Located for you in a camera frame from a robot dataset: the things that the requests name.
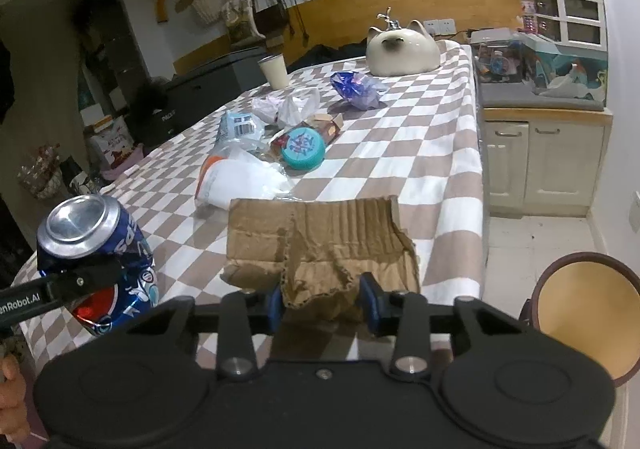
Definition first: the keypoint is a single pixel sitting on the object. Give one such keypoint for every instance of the white wall socket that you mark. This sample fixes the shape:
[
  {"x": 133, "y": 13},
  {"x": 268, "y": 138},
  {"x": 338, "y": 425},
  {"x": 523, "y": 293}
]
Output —
[{"x": 441, "y": 27}]

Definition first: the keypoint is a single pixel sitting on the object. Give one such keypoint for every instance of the crushed blue Pepsi can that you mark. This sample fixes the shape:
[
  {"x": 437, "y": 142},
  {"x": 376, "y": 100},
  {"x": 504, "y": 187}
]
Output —
[{"x": 97, "y": 249}]

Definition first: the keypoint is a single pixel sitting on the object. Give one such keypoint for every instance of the person's left hand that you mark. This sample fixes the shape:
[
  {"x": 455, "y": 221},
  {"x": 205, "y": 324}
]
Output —
[{"x": 14, "y": 417}]

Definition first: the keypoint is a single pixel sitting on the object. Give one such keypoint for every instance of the white drawer organizer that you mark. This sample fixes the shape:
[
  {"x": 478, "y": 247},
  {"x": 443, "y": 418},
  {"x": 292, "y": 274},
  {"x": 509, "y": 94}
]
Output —
[{"x": 573, "y": 23}]

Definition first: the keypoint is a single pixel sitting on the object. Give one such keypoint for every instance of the dark grey storage box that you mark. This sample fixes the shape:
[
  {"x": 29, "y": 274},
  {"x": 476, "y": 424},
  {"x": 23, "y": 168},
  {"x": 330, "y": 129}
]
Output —
[{"x": 190, "y": 97}]

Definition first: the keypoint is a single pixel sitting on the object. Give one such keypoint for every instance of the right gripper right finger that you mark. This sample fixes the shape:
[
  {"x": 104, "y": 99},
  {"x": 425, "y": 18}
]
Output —
[{"x": 406, "y": 317}]

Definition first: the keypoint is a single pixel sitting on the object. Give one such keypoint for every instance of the light blue labelled plastic bag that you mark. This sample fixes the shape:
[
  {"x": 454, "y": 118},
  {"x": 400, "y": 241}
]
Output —
[{"x": 245, "y": 130}]

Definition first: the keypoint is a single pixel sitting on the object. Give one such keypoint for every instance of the checkered tablecloth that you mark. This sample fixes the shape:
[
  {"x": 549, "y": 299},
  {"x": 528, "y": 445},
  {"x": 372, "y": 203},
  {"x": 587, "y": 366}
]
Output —
[{"x": 420, "y": 146}]

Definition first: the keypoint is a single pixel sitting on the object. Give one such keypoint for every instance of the beige round trash bin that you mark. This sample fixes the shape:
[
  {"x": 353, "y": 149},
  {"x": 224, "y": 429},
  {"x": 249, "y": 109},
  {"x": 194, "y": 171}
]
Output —
[{"x": 590, "y": 302}]

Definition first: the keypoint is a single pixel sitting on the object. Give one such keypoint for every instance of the white paper cup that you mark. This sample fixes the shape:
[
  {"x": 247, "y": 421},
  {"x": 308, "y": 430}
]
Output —
[{"x": 274, "y": 69}]

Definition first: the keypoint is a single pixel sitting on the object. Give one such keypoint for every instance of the blue purple plastic wrapper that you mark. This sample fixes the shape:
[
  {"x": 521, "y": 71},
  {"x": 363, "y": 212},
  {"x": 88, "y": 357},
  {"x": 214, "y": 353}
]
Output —
[{"x": 360, "y": 90}]

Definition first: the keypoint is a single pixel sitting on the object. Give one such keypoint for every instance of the cream cabinet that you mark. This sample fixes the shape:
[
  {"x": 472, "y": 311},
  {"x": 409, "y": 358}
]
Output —
[{"x": 543, "y": 162}]

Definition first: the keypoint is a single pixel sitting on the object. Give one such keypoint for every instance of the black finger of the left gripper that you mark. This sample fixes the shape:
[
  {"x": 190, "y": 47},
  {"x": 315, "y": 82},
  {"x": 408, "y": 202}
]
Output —
[{"x": 35, "y": 298}]

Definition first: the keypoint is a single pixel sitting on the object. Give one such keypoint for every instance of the cream cat-shaped ceramic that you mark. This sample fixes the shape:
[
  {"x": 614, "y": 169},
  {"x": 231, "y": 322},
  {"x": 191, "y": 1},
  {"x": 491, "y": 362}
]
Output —
[{"x": 404, "y": 51}]

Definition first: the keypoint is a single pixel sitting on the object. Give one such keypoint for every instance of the small brown carton box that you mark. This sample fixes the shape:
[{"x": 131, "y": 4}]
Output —
[{"x": 328, "y": 126}]

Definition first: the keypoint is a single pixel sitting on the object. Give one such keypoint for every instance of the teal round lid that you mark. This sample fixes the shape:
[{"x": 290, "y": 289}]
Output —
[{"x": 303, "y": 148}]

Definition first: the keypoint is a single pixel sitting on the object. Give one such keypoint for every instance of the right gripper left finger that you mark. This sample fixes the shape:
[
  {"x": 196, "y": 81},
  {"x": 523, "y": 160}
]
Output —
[{"x": 242, "y": 315}]

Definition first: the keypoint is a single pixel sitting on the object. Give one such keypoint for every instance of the torn brown cardboard piece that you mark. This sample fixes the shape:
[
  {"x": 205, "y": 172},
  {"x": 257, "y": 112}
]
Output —
[{"x": 317, "y": 251}]

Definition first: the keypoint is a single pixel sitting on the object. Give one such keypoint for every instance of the white orange plastic bag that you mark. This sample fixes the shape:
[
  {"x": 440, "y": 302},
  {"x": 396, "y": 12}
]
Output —
[{"x": 236, "y": 175}]

